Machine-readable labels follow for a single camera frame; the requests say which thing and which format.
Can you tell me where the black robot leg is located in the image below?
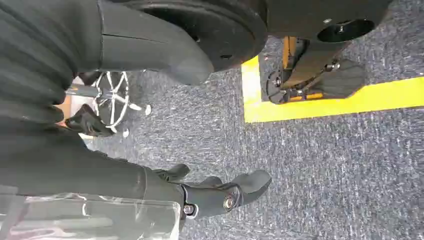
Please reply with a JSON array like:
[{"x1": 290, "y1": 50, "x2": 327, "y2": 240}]
[{"x1": 110, "y1": 0, "x2": 395, "y2": 73}]

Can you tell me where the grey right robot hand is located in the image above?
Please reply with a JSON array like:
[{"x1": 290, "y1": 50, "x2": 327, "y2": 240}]
[{"x1": 0, "y1": 0, "x2": 273, "y2": 230}]

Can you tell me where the silver chair base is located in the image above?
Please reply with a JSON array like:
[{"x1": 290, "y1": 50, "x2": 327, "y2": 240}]
[{"x1": 66, "y1": 70, "x2": 153, "y2": 138}]

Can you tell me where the ribbed grey right arm sleeve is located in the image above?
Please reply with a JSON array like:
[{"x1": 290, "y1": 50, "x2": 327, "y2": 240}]
[{"x1": 0, "y1": 0, "x2": 101, "y2": 133}]

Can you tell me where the yellow floor tape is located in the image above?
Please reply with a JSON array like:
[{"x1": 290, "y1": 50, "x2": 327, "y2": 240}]
[{"x1": 241, "y1": 55, "x2": 424, "y2": 124}]

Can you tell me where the clear plastic cover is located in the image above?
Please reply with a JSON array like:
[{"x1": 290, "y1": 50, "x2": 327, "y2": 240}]
[{"x1": 0, "y1": 193, "x2": 184, "y2": 240}]

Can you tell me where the black robot foot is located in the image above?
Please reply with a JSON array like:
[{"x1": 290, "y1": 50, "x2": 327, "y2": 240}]
[{"x1": 259, "y1": 35, "x2": 367, "y2": 106}]

